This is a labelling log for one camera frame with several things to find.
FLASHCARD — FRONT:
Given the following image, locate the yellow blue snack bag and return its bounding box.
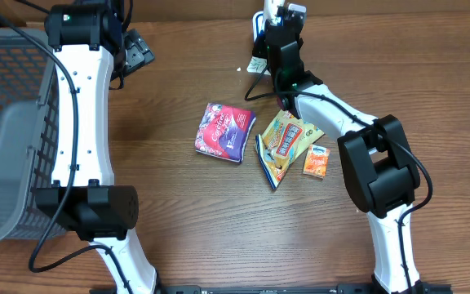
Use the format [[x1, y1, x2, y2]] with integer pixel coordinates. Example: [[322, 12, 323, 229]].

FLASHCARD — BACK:
[[255, 110, 325, 190]]

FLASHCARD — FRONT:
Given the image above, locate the pink purple sanitary pad pack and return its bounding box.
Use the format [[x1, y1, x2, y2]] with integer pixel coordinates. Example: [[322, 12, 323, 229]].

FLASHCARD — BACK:
[[194, 103, 256, 163]]

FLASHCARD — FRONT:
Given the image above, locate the orange red wipes pack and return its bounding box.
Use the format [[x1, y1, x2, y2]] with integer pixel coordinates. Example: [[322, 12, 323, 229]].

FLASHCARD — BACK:
[[303, 145, 330, 179]]

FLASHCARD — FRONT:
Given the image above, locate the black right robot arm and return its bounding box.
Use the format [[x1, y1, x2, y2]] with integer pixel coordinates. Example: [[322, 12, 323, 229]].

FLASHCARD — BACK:
[[253, 0, 430, 293]]

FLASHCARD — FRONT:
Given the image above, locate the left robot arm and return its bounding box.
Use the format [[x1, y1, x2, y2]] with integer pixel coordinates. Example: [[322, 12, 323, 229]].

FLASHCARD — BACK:
[[35, 1, 160, 294]]

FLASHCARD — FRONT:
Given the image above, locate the white barcode scanner stand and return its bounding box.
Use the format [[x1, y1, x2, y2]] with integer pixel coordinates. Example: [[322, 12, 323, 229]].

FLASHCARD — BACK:
[[252, 11, 264, 43]]

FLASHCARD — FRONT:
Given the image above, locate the grey plastic mesh basket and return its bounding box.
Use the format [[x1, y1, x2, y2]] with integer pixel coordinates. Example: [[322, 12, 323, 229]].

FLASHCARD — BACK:
[[0, 29, 58, 241]]

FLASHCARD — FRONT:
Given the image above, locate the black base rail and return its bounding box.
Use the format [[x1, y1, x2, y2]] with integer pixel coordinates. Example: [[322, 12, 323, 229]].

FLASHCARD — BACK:
[[89, 283, 453, 294]]

